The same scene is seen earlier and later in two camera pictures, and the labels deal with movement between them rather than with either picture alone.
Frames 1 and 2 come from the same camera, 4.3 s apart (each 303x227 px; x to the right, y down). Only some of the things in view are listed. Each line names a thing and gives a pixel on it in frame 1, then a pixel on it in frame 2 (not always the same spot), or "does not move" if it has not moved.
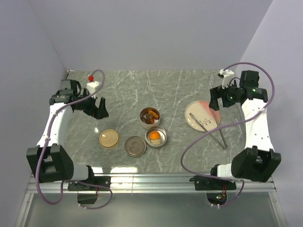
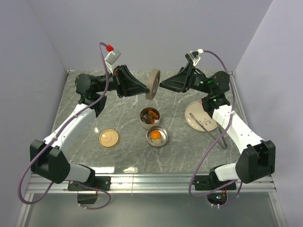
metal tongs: x=224 y=144 does not move
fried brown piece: x=151 y=112 does not move
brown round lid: x=135 y=146 to x=153 y=83
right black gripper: x=217 y=92 to x=182 y=81
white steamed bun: x=155 y=141 does not move
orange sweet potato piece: x=154 y=135 does not move
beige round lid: x=109 y=138 does not move
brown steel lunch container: x=155 y=136 does not move
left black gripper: x=102 y=112 to x=126 y=84
